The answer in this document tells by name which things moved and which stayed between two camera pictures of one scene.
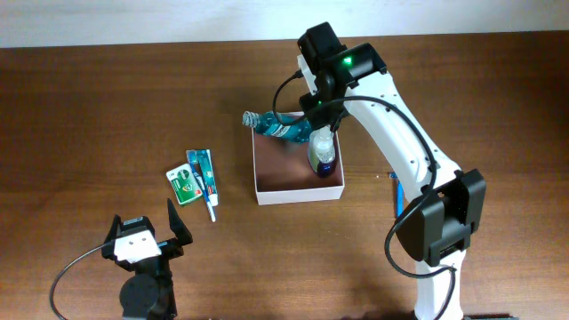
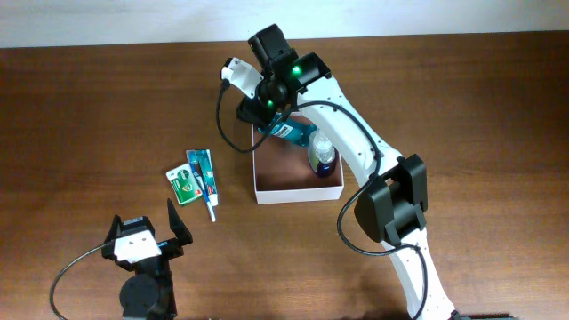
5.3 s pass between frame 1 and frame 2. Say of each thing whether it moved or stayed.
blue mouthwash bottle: stayed
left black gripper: stayed
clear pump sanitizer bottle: stayed
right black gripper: moved
